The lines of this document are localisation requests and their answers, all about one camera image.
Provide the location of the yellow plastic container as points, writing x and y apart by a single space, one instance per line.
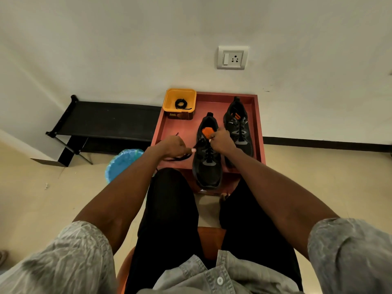
171 102

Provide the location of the person's left forearm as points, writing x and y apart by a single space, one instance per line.
122 195

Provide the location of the person's grey shirt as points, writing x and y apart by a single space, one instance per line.
61 260

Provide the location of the person's bare foot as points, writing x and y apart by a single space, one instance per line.
224 199

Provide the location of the coiled black shoelace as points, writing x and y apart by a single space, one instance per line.
181 104

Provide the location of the person's right forearm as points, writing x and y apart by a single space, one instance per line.
269 195

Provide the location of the white wall socket with switch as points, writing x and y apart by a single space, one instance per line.
232 58

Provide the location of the person's left hand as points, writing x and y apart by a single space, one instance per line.
170 146

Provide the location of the person's black trousers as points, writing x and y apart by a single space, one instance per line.
168 217

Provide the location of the black folding bench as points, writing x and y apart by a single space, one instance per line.
107 120

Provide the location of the person's right fingers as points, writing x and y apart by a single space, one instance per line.
213 138

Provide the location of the red wooden tray table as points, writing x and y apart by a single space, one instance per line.
180 128

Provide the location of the person's left fingers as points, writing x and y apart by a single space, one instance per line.
187 150

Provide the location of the black sneaker with orange lining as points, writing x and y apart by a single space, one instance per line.
207 168
240 128

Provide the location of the orange chair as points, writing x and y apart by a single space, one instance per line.
211 241

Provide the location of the black shoelace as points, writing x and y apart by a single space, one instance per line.
181 104
180 157

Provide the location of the person's right hand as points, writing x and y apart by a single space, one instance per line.
223 142

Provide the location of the blue waste bin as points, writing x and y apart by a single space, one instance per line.
119 163

